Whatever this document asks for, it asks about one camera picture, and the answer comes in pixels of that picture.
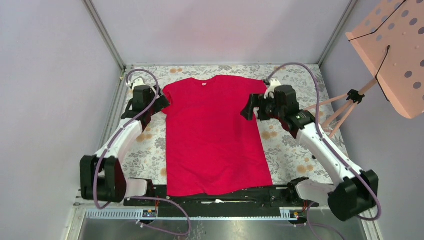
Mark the floral patterned table mat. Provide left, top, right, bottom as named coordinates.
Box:
left=122, top=64, right=331, bottom=185

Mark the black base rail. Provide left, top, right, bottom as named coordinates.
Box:
left=123, top=185, right=311, bottom=221

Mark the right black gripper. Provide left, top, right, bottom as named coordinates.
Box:
left=240, top=93, right=285, bottom=122

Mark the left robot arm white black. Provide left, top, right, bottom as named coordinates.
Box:
left=80, top=85, right=169, bottom=206

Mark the silver slotted cable duct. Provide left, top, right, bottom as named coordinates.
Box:
left=86, top=206, right=301, bottom=222

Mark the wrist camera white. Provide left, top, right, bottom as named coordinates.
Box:
left=126, top=76, right=146, bottom=89
left=263, top=78, right=282, bottom=99

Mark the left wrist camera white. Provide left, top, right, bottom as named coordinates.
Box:
left=126, top=76, right=146, bottom=89

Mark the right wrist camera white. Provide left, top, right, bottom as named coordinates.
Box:
left=263, top=78, right=282, bottom=99

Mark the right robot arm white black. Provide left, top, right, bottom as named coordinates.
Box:
left=240, top=85, right=382, bottom=222

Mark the pink perforated music stand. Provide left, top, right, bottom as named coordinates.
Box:
left=319, top=0, right=424, bottom=138

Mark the red t-shirt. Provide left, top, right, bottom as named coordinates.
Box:
left=163, top=75, right=273, bottom=197

